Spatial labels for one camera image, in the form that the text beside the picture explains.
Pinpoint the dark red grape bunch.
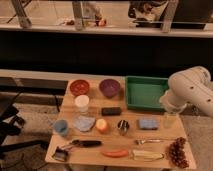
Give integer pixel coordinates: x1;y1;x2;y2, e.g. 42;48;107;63
168;137;189;169

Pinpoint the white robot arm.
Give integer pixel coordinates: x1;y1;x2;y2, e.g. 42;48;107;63
159;66;213;129

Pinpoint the small metal cup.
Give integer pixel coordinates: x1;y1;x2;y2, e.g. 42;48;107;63
117;120;129;135

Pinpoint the white paper cup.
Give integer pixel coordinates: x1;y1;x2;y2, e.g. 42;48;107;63
74;95;90;113

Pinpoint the blue plastic cup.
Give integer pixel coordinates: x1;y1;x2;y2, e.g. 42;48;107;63
53;120;69;137

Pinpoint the blue sponge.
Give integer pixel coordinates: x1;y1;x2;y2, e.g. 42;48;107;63
139;119;158;130

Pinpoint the green plastic tray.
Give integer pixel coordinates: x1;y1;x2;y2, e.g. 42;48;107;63
125;76;168;112

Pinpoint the silver fork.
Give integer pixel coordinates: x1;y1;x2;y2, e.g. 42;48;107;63
134;139;163;145

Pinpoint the orange carrot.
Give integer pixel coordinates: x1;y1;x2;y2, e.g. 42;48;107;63
101;150;129;158

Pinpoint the black rectangular block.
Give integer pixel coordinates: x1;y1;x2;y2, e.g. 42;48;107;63
101;107;121;116

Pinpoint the red yellow apple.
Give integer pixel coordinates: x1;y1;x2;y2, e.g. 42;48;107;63
95;119;109;133

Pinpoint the purple bowl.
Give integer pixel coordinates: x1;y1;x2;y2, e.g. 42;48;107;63
99;79;121;98

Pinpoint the wooden table board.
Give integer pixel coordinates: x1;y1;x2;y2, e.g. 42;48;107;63
45;80;187;169

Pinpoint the grey blue cloth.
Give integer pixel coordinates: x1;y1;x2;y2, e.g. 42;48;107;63
73;116;96;132

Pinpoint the red bowl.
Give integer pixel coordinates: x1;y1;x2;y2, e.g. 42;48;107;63
70;80;90;96

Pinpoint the black office chair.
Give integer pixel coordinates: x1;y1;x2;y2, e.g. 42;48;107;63
0;95;49;160

